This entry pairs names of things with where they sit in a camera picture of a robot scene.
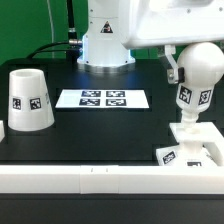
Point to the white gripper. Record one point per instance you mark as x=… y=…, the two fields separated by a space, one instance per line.
x=149 y=23

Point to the white lamp bulb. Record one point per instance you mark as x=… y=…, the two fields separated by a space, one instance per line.
x=203 y=65

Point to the white lamp base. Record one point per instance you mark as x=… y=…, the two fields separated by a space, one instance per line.
x=199 y=146

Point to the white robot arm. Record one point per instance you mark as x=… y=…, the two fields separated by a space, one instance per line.
x=115 y=27

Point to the white lamp shade cone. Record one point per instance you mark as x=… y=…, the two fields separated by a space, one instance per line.
x=29 y=107

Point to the white marker sheet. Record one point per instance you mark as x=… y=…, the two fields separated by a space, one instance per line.
x=82 y=98

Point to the white front wall bar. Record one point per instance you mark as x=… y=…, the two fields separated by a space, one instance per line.
x=110 y=179

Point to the white left wall block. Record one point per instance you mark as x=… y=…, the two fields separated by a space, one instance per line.
x=2 y=132

